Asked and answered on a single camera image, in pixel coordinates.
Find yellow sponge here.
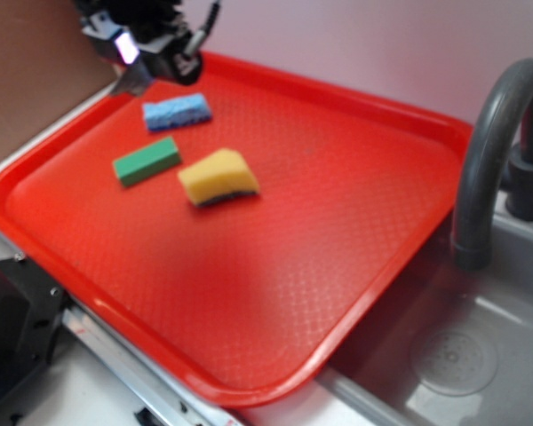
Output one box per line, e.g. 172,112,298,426
178,148,260,207

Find blue sponge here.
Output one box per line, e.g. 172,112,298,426
142,93,212,131

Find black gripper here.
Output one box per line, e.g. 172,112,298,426
73,0,203,86

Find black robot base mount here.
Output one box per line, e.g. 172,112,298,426
0,252,72,391

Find red plastic tray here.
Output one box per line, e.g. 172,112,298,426
0,53,471,408

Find green rectangular block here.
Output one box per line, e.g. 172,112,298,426
113,137,182,187

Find black cable with connector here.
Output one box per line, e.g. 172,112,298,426
184,0,223,57

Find brown cardboard panel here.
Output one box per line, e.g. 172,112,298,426
0,1,115,162

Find dark grey faucet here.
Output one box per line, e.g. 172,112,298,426
450,58,533,271

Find grey sink basin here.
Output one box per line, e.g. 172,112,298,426
319,214,533,425

